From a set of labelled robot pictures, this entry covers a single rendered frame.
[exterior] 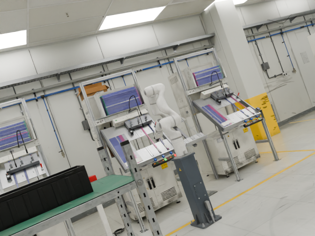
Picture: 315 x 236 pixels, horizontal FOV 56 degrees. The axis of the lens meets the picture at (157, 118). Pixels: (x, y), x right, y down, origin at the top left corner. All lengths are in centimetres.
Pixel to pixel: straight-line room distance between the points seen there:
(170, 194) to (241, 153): 128
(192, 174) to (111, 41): 355
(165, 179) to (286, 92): 474
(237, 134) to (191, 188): 180
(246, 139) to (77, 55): 321
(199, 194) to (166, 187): 99
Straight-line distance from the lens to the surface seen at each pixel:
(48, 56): 551
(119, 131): 381
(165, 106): 299
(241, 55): 649
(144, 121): 386
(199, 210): 304
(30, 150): 367
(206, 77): 459
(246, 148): 465
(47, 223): 109
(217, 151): 433
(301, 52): 863
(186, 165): 294
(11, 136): 371
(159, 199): 390
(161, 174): 389
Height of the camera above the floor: 114
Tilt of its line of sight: level
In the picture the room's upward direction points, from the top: 20 degrees counter-clockwise
